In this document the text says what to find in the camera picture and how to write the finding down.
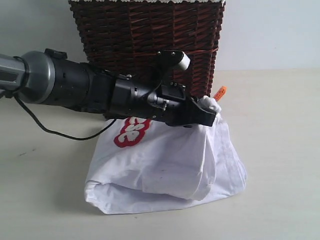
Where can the white t-shirt with red lettering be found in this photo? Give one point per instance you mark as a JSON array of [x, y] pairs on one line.
[[142, 166]]

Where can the small orange object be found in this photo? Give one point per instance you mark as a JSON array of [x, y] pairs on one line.
[[220, 93]]

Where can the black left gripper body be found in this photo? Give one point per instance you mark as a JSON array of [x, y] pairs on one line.
[[169, 104]]

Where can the dark brown wicker basket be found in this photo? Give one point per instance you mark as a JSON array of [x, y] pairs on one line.
[[124, 37]]

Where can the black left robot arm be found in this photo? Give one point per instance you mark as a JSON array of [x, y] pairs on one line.
[[49, 78]]

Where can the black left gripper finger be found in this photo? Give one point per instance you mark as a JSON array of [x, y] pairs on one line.
[[204, 111]]

